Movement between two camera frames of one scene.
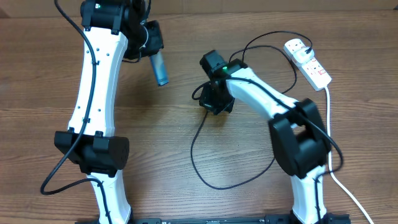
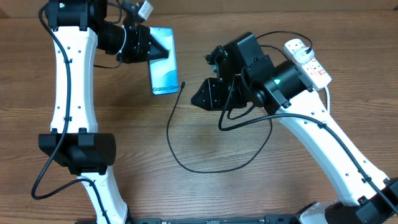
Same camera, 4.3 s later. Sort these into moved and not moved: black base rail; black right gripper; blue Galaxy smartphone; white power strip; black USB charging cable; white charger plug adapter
Moved: blue Galaxy smartphone; black USB charging cable
Not moved: black right gripper; black base rail; white charger plug adapter; white power strip
